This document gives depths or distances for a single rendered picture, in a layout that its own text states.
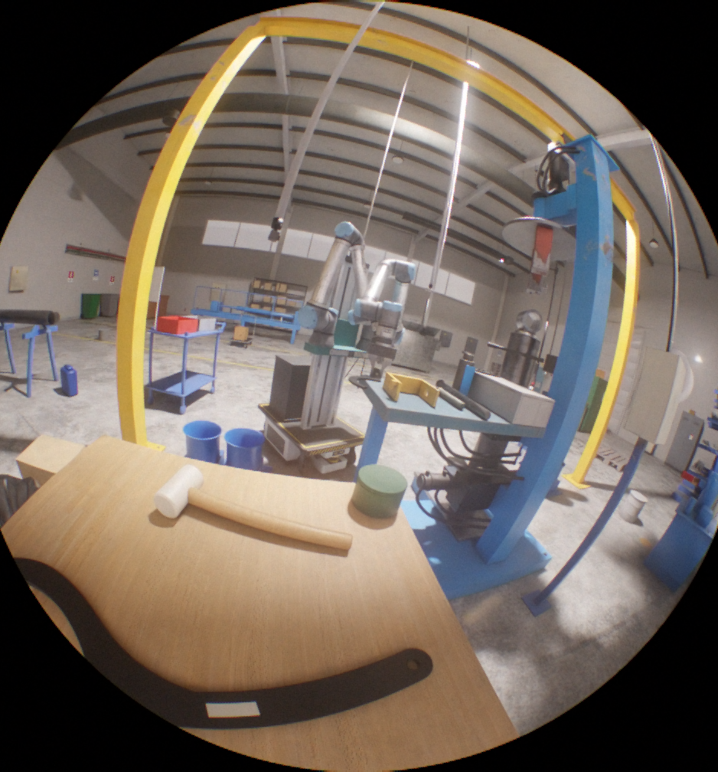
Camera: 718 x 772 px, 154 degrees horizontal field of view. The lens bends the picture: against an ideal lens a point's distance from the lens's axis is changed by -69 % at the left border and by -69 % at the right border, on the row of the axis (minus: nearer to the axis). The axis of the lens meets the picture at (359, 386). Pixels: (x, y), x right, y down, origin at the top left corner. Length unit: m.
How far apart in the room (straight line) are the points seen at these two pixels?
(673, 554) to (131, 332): 4.73
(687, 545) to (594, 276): 2.58
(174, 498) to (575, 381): 1.48
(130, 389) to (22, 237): 9.07
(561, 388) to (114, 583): 1.61
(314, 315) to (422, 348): 8.19
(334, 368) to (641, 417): 2.17
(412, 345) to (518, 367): 8.00
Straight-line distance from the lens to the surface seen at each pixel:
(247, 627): 0.37
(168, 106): 7.76
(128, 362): 2.06
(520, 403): 1.08
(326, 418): 2.42
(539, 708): 1.71
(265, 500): 0.52
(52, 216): 11.36
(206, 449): 1.93
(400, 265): 1.81
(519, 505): 1.59
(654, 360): 1.47
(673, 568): 3.32
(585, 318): 1.47
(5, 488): 1.26
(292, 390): 2.25
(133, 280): 2.01
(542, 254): 1.73
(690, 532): 3.22
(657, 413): 1.43
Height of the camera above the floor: 1.28
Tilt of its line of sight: 14 degrees down
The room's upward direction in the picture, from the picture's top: 13 degrees clockwise
